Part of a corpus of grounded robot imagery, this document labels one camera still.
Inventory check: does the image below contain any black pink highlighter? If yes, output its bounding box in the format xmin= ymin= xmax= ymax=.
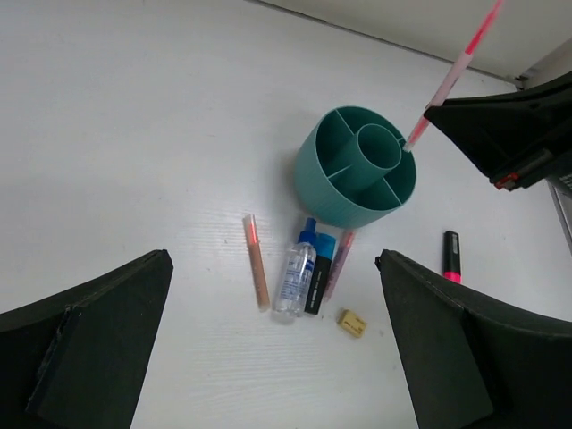
xmin=442 ymin=231 xmax=462 ymax=283

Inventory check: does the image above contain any teal round compartment organizer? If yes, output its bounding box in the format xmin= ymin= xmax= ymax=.
xmin=293 ymin=106 xmax=416 ymax=230

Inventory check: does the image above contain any red pink pen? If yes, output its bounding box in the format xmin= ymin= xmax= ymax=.
xmin=403 ymin=0 xmax=505 ymax=152

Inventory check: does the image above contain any yellow eraser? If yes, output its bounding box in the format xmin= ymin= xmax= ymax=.
xmin=337 ymin=309 xmax=367 ymax=339

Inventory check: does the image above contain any black marker blue cap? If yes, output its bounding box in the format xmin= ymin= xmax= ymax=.
xmin=305 ymin=233 xmax=336 ymax=315

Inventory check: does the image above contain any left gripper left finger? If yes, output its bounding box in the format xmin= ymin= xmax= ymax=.
xmin=1 ymin=250 xmax=173 ymax=428

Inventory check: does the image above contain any pink purple pen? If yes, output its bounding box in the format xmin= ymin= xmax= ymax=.
xmin=324 ymin=230 xmax=356 ymax=302

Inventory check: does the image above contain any aluminium rail right side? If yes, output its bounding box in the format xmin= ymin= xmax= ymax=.
xmin=548 ymin=182 xmax=572 ymax=252

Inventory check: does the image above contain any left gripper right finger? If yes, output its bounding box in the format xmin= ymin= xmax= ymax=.
xmin=375 ymin=249 xmax=571 ymax=428

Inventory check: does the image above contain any orange marker pen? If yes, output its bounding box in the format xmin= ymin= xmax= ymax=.
xmin=242 ymin=214 xmax=271 ymax=312

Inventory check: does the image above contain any clear spray bottle blue cap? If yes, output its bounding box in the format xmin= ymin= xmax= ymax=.
xmin=272 ymin=217 xmax=316 ymax=324

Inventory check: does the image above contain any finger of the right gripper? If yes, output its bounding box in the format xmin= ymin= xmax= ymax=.
xmin=424 ymin=72 xmax=572 ymax=191

